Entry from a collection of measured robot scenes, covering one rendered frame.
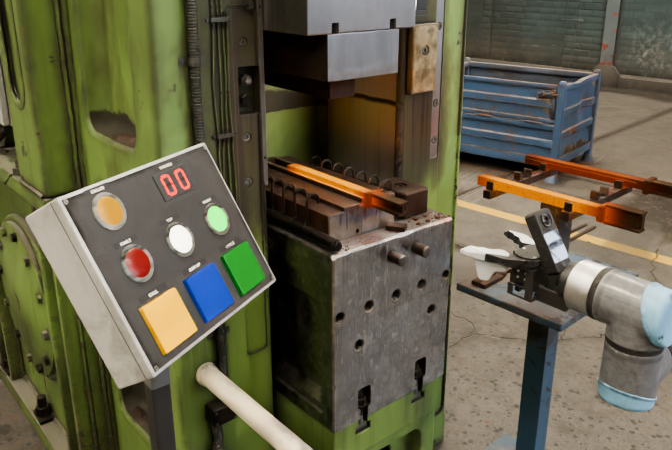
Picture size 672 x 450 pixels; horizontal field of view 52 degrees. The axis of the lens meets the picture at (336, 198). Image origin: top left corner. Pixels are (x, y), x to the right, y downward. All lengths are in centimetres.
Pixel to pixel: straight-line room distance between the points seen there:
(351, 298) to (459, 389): 123
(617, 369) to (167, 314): 71
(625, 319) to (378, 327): 64
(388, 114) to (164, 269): 91
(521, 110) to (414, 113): 340
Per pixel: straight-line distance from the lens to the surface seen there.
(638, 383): 123
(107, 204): 104
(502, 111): 524
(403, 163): 182
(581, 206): 163
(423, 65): 178
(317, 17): 138
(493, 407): 262
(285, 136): 198
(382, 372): 171
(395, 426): 184
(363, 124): 189
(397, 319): 167
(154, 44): 136
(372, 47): 149
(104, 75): 172
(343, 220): 152
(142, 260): 104
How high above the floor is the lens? 150
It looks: 19 degrees down
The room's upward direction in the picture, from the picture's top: straight up
